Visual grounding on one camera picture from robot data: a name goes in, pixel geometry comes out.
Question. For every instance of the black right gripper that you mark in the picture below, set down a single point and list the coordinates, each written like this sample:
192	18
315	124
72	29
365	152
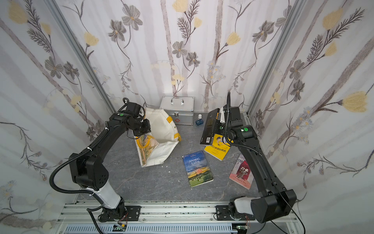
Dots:
221	126

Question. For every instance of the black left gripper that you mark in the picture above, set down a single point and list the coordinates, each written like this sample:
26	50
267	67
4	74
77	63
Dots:
146	126

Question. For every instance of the white canvas bag yellow handles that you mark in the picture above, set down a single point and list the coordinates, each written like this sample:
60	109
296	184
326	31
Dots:
156	146

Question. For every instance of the black book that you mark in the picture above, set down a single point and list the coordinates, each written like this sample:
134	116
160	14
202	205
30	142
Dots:
211	127

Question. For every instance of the yellow paperback book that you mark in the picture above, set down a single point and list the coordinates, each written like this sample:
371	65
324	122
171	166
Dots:
219	147

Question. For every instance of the pink red book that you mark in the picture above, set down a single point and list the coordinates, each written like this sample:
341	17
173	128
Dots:
241	173

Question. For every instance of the Animal Farm blue book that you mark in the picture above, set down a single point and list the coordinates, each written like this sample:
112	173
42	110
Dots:
197	168

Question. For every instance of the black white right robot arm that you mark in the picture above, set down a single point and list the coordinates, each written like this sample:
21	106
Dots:
275	200

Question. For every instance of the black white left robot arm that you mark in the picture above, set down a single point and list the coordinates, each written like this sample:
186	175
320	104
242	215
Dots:
88	170

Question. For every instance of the small blue white bottle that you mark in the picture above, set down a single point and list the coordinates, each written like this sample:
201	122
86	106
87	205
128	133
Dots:
199	120

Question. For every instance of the silver aluminium case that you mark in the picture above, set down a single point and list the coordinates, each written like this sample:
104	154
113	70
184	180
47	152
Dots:
180	109

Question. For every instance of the left green circuit board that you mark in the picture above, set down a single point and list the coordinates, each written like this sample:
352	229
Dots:
119	228

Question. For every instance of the green circuit board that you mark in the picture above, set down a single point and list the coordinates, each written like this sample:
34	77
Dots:
242	228
119	228

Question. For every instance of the right green circuit board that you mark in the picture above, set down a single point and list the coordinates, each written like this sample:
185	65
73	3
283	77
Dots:
242	228

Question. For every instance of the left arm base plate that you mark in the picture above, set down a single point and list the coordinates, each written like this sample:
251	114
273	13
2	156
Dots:
124	213

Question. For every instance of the aluminium frame rail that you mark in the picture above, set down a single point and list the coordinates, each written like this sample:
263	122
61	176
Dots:
151	212

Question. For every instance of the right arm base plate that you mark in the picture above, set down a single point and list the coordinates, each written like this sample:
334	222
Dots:
223	214

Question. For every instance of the white slotted cable duct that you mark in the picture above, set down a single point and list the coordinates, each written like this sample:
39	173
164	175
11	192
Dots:
187	228

